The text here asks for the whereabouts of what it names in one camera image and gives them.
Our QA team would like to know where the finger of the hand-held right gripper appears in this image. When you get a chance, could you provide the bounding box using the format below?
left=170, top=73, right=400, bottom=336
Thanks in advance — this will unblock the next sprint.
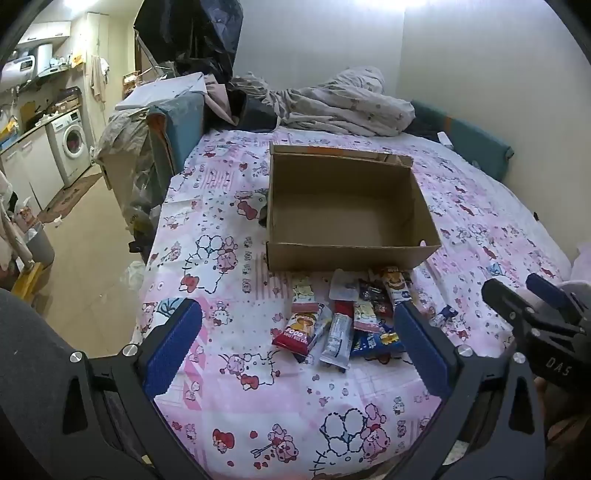
left=526, top=273, right=585, bottom=324
left=482, top=278, right=588, bottom=339

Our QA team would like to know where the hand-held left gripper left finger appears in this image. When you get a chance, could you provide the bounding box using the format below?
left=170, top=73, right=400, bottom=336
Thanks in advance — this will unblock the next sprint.
left=60, top=298, right=208, bottom=480

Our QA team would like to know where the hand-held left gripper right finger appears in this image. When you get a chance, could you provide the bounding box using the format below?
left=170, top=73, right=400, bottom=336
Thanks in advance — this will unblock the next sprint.
left=392, top=300, right=555, bottom=480

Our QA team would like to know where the blue snack packet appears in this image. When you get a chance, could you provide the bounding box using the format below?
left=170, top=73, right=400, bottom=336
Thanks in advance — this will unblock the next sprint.
left=351, top=330, right=403, bottom=358

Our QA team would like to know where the yellow pink cartoon snack packet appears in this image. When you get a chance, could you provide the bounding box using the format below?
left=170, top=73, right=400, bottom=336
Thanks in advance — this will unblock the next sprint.
left=353, top=298, right=384, bottom=333
left=291, top=273, right=320, bottom=315

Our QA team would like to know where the brown white snack packet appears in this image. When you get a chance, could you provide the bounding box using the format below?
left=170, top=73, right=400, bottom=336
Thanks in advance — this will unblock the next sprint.
left=381, top=265, right=414, bottom=305

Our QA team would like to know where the dark snack packet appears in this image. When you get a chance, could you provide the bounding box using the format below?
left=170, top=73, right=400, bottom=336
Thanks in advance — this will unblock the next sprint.
left=358, top=277, right=391, bottom=315

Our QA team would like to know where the silver white snack bar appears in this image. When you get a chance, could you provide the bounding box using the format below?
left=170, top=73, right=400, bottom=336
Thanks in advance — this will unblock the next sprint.
left=320, top=313, right=355, bottom=370

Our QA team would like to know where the red cake snack packet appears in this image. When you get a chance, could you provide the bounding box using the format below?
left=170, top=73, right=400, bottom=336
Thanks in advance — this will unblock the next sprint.
left=271, top=302, right=326, bottom=363

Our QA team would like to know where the brown cardboard box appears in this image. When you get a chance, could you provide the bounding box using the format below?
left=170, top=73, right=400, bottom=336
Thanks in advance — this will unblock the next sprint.
left=265, top=143, right=443, bottom=273

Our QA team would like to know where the white cloth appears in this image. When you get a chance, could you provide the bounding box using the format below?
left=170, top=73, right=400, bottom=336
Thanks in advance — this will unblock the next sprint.
left=561, top=244, right=591, bottom=296

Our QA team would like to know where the small blue white candy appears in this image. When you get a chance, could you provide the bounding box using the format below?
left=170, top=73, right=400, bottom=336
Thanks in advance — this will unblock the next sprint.
left=431, top=305, right=459, bottom=326

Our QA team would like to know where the white plastic bag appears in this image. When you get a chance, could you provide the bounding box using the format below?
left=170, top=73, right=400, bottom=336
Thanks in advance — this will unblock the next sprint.
left=120, top=261, right=146, bottom=291

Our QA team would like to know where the clear plastic snack packet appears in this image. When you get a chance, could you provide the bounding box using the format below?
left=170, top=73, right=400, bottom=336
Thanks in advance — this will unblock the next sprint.
left=329, top=269, right=360, bottom=302

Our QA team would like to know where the pink cartoon printed bed sheet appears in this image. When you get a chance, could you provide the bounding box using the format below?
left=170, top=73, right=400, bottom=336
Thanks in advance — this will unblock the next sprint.
left=131, top=129, right=573, bottom=480

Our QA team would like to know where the yellow stool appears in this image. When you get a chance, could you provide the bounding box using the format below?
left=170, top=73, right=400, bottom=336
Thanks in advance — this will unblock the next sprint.
left=9, top=263, right=44, bottom=305

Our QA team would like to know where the teal bed cushion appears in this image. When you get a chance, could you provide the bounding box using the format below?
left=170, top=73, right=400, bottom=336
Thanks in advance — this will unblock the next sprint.
left=409, top=99, right=515, bottom=181

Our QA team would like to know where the grey trash bin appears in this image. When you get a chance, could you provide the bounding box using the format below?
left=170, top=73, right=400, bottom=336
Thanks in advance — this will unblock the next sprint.
left=23, top=222, right=56, bottom=266

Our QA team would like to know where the patterned floor rug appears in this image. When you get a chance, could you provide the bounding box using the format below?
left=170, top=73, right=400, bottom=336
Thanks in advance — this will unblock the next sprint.
left=37, top=173, right=102, bottom=224

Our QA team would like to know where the teal orange-edged cushion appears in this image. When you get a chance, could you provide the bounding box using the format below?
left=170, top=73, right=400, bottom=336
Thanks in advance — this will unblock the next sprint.
left=147, top=90, right=206, bottom=174

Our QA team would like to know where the clear plastic bag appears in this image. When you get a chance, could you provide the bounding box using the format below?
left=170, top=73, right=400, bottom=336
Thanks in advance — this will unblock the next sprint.
left=92, top=108, right=162, bottom=232

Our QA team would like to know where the white kitchen cabinet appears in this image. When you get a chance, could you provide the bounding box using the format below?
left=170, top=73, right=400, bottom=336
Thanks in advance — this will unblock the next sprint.
left=0, top=121, right=65, bottom=210

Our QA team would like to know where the white washing machine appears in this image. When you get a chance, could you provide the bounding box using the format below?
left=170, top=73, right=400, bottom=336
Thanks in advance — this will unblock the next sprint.
left=45, top=108, right=92, bottom=188

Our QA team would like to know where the pink cloth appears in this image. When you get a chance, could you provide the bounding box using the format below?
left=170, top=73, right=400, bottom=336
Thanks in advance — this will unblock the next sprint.
left=205, top=76, right=238, bottom=127

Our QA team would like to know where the crumpled floral duvet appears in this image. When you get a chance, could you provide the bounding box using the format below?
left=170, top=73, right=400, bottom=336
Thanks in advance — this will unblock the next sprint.
left=231, top=67, right=416, bottom=137

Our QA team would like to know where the white flat board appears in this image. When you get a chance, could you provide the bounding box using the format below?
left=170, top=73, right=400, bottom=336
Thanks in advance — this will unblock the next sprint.
left=115, top=71, right=206, bottom=112

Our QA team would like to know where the hanging beige towel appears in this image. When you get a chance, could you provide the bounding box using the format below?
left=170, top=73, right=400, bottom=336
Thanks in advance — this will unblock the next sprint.
left=89, top=54, right=112, bottom=100

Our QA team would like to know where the black plastic bag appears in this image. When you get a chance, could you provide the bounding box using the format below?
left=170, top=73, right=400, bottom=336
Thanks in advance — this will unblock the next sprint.
left=134, top=0, right=244, bottom=81

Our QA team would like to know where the white water heater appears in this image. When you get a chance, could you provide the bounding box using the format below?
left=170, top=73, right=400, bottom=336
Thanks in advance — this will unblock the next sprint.
left=33, top=42, right=55, bottom=75

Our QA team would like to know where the white wall cabinet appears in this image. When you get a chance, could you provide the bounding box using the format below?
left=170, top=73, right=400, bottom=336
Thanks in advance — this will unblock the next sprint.
left=17, top=21, right=72, bottom=47

